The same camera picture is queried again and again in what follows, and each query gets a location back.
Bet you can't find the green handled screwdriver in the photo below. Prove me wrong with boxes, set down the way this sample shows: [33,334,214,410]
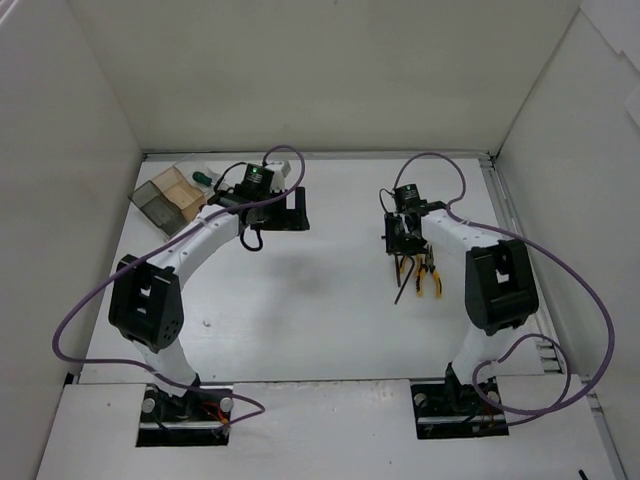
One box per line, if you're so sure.
[191,171,219,188]

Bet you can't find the purple cable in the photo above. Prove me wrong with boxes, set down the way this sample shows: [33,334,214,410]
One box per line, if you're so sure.
[52,144,306,431]
[394,152,616,426]

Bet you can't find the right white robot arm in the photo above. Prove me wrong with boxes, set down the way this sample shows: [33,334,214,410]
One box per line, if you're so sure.
[381,184,539,412]

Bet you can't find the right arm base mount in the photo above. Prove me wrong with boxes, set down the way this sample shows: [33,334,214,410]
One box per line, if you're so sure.
[410,383,509,440]

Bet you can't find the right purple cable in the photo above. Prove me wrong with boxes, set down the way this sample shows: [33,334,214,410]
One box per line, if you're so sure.
[394,152,616,426]

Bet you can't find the yellow handled cutting pliers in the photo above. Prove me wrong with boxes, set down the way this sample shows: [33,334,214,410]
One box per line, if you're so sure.
[405,255,423,297]

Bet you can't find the yellow handled needle-nose pliers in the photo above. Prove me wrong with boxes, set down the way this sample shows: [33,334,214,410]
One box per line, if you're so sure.
[419,244,443,299]

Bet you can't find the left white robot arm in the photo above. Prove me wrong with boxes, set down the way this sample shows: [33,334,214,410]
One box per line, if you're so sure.
[108,161,310,420]

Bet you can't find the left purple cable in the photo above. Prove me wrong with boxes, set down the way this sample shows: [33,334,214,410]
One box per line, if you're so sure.
[52,144,306,431]

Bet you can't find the long brown hex key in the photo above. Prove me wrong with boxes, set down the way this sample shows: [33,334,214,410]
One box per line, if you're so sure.
[394,255,416,305]

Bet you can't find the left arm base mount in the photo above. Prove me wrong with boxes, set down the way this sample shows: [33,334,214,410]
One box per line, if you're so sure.
[136,385,234,448]

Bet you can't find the clear plastic organizer box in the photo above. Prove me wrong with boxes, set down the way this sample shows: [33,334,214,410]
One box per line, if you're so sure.
[129,161,221,239]

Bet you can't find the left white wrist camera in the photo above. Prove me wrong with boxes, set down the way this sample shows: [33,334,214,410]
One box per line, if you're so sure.
[266,160,291,192]

